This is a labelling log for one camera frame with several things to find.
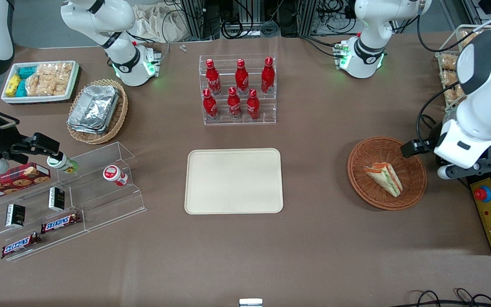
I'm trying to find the aluminium foil tray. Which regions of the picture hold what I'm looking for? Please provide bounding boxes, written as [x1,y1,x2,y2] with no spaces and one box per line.
[67,120,116,135]
[69,84,120,129]

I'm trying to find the white rectangular snack tray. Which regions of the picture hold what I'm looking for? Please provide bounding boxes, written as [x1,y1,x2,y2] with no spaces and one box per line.
[1,60,80,104]

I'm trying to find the clear bag rice crackers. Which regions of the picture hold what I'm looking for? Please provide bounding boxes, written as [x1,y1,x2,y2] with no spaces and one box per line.
[26,72,55,97]
[37,63,74,96]

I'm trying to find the red cola bottle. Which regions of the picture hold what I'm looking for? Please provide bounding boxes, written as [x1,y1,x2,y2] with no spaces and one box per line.
[246,89,260,120]
[205,59,222,95]
[228,87,243,119]
[203,89,219,120]
[261,57,275,94]
[235,59,249,95]

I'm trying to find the red tartan cookie box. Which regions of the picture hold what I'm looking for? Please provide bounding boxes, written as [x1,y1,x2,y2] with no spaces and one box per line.
[0,162,52,203]

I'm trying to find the red-capped small bottle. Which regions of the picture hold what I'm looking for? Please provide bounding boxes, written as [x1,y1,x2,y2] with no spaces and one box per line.
[103,165,129,187]

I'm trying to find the aluminium frame post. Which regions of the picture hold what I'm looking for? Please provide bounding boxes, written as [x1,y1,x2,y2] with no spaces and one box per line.
[181,0,207,41]

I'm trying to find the white crumpled cloth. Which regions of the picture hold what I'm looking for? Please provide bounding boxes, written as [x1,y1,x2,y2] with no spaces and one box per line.
[133,3,188,43]

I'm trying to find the wire basket of snacks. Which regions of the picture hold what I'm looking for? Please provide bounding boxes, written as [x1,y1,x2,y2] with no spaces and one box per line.
[435,24,491,112]

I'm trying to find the beige plastic tray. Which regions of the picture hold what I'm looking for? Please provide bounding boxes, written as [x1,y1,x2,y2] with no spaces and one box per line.
[185,148,284,214]

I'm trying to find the green label white-capped bottle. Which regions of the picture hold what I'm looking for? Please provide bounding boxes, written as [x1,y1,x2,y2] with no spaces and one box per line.
[47,152,78,174]

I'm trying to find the small black box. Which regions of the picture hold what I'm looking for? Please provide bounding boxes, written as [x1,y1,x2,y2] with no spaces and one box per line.
[49,187,66,212]
[6,204,26,228]

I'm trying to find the clear acrylic bottle rack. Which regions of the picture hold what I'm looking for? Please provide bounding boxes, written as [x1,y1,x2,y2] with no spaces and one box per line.
[199,54,277,125]

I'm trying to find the black floor cable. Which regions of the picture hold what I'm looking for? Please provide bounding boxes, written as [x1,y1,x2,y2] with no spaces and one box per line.
[399,288,491,307]

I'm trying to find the light wicker basket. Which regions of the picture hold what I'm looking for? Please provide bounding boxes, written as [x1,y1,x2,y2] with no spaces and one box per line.
[66,79,129,145]

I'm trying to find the coiled black cable bundle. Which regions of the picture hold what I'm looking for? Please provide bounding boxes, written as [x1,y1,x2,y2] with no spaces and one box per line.
[220,15,281,39]

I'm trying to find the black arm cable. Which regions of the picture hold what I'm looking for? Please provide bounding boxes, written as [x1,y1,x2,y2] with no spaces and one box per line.
[416,12,491,53]

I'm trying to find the brown wicker basket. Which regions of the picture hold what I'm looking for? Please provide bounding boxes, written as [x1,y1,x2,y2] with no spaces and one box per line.
[347,136,427,211]

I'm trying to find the snickers chocolate bar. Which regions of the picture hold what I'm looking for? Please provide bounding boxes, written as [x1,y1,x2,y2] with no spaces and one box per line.
[1,232,42,260]
[40,212,82,235]

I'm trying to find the triangle sandwich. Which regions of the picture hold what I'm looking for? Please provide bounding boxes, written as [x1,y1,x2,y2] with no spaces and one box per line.
[364,162,403,198]

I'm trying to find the yellow snack pack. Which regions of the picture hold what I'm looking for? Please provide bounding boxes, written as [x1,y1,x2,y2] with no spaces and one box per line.
[6,74,21,97]

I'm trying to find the black base cables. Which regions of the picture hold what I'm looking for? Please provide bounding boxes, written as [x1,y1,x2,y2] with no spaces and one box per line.
[300,35,342,59]

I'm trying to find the clear acrylic stepped shelf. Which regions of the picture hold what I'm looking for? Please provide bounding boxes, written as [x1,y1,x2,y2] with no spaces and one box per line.
[0,171,87,262]
[56,142,147,233]

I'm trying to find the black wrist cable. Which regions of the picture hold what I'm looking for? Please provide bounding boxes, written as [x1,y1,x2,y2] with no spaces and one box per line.
[416,82,464,149]

